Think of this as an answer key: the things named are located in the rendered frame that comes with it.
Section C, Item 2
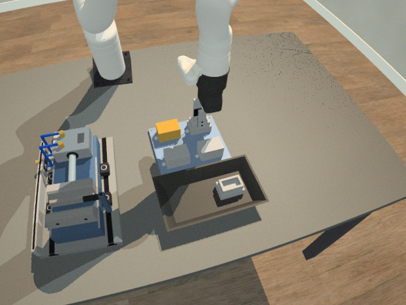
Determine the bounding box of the grey flat bar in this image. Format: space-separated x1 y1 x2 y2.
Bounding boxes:
49 193 94 207

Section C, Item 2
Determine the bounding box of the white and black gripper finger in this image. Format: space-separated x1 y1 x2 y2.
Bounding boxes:
193 98 202 117
197 109 207 128

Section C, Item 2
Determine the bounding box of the yellow rectangular block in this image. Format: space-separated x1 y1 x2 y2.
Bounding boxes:
156 119 181 142

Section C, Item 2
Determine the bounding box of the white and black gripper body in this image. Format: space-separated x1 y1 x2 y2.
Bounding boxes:
177 50 230 113

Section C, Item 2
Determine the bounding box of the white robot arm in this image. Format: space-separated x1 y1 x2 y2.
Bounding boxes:
73 0 240 80

